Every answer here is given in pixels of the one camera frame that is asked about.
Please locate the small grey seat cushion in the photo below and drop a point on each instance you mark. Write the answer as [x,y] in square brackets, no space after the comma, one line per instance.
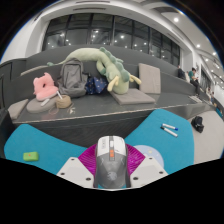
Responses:
[17,109]

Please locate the green dragon plush toy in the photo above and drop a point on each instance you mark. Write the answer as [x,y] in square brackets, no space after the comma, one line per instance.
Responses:
[111,68]

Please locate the navy patterned bag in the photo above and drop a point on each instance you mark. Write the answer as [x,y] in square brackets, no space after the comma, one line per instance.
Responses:
[96,85]

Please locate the white marker with blue cap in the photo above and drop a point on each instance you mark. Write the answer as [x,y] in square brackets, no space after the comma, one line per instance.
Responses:
[169,127]

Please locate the upright square grey cushion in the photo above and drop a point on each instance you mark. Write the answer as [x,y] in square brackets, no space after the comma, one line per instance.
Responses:
[150,78]

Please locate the green rectangular eraser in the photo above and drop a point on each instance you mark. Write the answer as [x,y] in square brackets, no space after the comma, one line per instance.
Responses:
[30,156]

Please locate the tan woven pouch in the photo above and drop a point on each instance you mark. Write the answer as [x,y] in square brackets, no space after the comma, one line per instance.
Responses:
[63,102]

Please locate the grey white orange computer mouse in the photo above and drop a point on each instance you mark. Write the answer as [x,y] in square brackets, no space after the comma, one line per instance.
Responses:
[111,166]

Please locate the flat square grey cushion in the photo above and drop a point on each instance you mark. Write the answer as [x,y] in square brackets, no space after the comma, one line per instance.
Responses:
[131,96]

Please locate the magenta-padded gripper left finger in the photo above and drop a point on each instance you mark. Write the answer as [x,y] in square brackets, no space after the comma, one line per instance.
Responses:
[75,171]

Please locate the grey backpack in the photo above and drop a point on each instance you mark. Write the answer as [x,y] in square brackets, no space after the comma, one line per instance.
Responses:
[72,78]

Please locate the person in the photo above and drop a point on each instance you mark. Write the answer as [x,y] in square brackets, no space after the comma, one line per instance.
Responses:
[194,80]
[181,72]

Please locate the pink plush toy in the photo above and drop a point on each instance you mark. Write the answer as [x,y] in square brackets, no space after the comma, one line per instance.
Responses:
[45,88]

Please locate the round grey seat cushion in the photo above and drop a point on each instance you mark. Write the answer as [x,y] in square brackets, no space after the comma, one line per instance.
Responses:
[35,106]

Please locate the black bag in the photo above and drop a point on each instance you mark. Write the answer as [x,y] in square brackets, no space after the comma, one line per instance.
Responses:
[198,124]

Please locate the white marker with black cap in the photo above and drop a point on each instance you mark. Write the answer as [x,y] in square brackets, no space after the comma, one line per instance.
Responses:
[169,132]

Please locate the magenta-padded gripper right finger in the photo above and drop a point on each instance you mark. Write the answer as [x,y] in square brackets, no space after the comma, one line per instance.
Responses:
[148,171]

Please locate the round pale blue mouse pad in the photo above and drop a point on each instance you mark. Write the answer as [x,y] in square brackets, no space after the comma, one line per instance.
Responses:
[155,155]

